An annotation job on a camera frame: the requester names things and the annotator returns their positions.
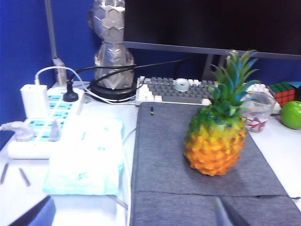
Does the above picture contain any small gray adapter plug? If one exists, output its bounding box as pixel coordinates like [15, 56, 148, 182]
[48, 119, 62, 142]

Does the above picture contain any yellow-orange plastic pineapple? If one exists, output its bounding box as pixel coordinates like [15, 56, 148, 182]
[183, 49, 261, 177]

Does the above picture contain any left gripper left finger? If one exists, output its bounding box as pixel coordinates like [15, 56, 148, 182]
[9, 195, 57, 226]

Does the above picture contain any silver faceted figurine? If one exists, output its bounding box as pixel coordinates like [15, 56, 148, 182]
[88, 0, 135, 90]

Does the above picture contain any gray monitor stand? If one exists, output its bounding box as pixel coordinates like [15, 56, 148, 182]
[202, 54, 228, 81]

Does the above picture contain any gray pole foot connector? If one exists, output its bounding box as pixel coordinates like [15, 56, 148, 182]
[52, 57, 68, 86]

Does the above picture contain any translucent tape roll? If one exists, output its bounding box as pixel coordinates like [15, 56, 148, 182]
[173, 78, 190, 92]

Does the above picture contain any black power plug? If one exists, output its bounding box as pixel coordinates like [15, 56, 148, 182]
[63, 80, 79, 102]

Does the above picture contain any Rubik's cube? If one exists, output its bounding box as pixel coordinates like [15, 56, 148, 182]
[267, 82, 296, 108]

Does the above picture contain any white wet wipes pack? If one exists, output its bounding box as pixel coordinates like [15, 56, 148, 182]
[42, 117, 125, 196]

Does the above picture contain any white power strip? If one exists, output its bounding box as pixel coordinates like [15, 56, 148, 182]
[8, 81, 85, 160]

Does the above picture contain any thin white cable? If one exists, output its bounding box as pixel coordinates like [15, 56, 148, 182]
[114, 127, 137, 226]

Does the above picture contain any small gray metal stick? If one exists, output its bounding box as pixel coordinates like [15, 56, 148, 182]
[18, 168, 31, 187]
[0, 162, 9, 185]

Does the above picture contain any green plastic apple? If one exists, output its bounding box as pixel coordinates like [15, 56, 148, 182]
[280, 100, 301, 130]

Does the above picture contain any black round figurine base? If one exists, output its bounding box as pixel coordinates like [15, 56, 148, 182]
[90, 83, 138, 101]

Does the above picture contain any gray-white power plug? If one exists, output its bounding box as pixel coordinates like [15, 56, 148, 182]
[0, 121, 33, 142]

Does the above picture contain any long black cable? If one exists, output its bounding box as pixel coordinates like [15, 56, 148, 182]
[76, 54, 198, 99]

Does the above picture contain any white charger cable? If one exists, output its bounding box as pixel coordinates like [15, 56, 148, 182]
[34, 66, 137, 104]

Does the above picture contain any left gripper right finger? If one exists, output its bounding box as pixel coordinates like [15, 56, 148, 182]
[213, 197, 250, 226]

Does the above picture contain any black AOC monitor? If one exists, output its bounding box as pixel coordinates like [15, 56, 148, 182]
[123, 0, 301, 57]

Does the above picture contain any white and gray keyboard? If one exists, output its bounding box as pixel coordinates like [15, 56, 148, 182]
[135, 75, 283, 113]

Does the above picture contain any gray fabric laptop bag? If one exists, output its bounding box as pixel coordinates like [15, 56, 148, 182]
[129, 101, 296, 226]

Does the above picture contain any gray vertical pole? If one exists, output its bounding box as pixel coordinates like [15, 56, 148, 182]
[44, 0, 59, 59]

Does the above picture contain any white charger block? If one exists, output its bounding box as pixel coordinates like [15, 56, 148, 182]
[20, 84, 49, 118]

